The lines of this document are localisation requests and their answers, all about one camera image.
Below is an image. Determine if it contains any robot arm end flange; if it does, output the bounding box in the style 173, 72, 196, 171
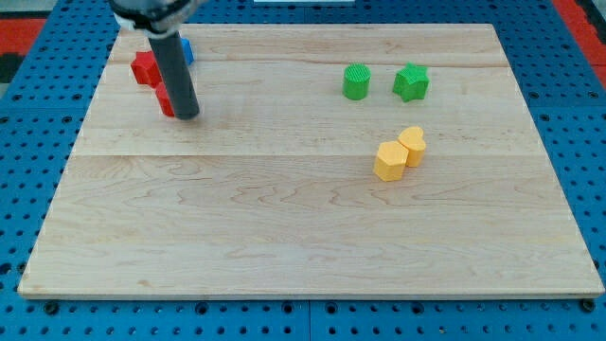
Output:
108, 0, 207, 39

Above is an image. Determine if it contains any green star block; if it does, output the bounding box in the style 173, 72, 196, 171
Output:
392, 63, 430, 102

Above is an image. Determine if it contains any red star block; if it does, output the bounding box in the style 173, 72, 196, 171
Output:
131, 51, 162, 88

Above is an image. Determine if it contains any wooden board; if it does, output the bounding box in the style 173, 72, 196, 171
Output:
18, 24, 604, 300

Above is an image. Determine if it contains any yellow hexagon block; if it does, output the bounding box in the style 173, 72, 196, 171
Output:
373, 141, 409, 182

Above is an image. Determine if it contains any green cylinder block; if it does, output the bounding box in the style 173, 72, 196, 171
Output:
342, 63, 371, 100

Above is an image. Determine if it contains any yellow heart block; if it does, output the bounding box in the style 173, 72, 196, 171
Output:
398, 126, 426, 167

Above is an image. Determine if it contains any red block behind rod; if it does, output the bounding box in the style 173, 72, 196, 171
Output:
154, 82, 174, 117

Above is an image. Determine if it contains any blue block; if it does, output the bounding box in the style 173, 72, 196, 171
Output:
181, 38, 195, 65

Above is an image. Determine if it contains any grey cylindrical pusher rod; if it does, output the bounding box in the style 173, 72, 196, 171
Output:
149, 31, 200, 120

